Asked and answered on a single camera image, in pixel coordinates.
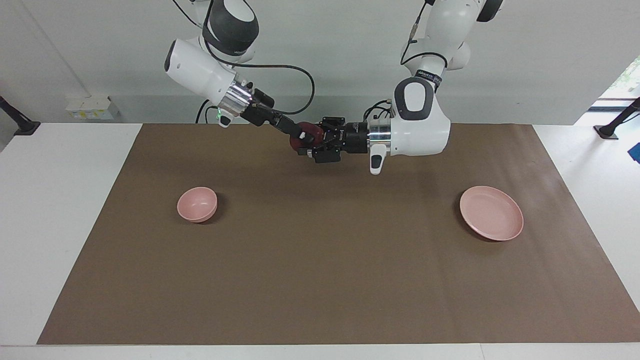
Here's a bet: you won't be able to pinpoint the dark red apple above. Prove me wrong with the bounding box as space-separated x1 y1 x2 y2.
290 122 325 151

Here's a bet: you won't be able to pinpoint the pink bowl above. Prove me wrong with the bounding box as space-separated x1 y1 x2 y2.
177 186 219 223

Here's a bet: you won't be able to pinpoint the pink plate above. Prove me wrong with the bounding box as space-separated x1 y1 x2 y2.
459 185 524 242

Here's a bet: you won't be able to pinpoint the brown table mat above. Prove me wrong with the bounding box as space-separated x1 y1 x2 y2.
37 123 640 346

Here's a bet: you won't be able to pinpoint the black stand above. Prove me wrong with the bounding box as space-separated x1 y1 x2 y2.
593 97 640 140
0 95 42 136

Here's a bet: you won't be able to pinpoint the black left base cables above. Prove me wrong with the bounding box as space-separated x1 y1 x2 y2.
362 98 397 124

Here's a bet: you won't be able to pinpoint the black base cables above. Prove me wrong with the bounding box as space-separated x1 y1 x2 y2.
195 98 221 124
362 98 397 124

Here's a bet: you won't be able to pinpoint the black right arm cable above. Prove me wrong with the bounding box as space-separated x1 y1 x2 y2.
172 0 316 116

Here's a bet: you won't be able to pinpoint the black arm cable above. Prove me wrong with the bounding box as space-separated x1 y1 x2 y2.
172 0 316 116
400 0 448 68

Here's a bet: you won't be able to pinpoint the black right base cables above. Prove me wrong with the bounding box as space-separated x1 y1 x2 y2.
195 98 221 124

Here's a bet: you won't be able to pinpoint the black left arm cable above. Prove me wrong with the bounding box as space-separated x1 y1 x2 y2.
400 0 448 68

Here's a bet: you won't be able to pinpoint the white wall socket box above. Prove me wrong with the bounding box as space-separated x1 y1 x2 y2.
66 95 121 121

